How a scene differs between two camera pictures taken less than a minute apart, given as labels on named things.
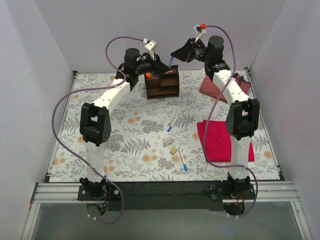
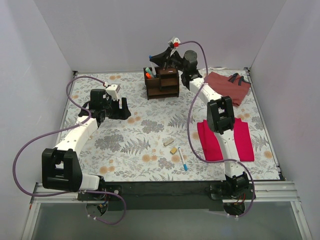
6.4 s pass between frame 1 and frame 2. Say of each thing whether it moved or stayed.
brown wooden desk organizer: stayed
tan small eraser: stayed
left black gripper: moved
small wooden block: stayed
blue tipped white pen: stayed
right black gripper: moved
